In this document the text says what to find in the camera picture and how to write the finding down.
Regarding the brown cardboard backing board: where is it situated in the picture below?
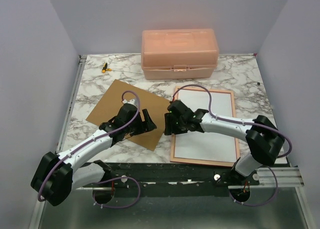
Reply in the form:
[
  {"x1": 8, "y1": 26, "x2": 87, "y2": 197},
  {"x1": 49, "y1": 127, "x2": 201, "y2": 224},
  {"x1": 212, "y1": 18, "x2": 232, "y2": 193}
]
[{"x1": 86, "y1": 79, "x2": 170, "y2": 151}]

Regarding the landscape photo print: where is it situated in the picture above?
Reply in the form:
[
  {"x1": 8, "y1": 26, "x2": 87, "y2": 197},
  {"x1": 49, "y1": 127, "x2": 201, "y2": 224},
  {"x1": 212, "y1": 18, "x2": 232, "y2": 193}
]
[{"x1": 174, "y1": 89, "x2": 236, "y2": 163}]

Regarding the pink wooden picture frame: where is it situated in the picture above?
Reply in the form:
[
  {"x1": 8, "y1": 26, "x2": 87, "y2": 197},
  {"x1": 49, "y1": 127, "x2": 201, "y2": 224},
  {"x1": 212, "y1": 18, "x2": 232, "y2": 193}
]
[{"x1": 169, "y1": 85, "x2": 240, "y2": 167}]

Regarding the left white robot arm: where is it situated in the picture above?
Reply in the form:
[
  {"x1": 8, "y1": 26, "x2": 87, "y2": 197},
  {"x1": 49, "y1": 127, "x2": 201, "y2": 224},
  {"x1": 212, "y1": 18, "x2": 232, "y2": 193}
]
[{"x1": 30, "y1": 102, "x2": 157, "y2": 206}]

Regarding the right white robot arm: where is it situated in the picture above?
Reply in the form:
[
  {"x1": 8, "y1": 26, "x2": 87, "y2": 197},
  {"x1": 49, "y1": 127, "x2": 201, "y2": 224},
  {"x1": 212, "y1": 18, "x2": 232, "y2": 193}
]
[{"x1": 164, "y1": 100, "x2": 285, "y2": 185}]

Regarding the yellow black screwdriver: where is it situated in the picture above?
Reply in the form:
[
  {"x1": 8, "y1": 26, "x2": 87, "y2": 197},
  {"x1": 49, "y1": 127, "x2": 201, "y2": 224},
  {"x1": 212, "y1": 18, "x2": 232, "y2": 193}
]
[{"x1": 101, "y1": 62, "x2": 144, "y2": 75}]

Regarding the pink translucent plastic toolbox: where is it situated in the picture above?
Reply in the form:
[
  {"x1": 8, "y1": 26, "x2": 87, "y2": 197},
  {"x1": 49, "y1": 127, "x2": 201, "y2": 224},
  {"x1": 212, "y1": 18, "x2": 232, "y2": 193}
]
[{"x1": 141, "y1": 28, "x2": 220, "y2": 80}]

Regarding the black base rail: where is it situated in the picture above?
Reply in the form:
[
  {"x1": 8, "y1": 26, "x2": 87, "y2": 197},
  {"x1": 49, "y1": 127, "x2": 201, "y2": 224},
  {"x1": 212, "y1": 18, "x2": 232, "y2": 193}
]
[{"x1": 68, "y1": 160, "x2": 259, "y2": 197}]

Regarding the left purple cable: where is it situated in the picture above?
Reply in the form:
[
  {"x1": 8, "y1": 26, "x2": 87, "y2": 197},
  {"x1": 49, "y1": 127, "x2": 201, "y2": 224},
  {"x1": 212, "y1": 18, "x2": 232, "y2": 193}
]
[{"x1": 37, "y1": 90, "x2": 142, "y2": 210}]

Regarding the purple cable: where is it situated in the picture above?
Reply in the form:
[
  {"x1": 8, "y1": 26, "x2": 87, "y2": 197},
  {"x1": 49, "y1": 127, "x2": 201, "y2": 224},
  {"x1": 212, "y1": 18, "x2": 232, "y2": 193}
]
[
  {"x1": 172, "y1": 84, "x2": 293, "y2": 207},
  {"x1": 37, "y1": 90, "x2": 142, "y2": 210}
]

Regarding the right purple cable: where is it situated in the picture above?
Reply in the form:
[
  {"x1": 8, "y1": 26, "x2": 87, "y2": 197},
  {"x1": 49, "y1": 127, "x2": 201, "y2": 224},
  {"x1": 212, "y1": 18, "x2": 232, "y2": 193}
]
[{"x1": 172, "y1": 84, "x2": 293, "y2": 207}]

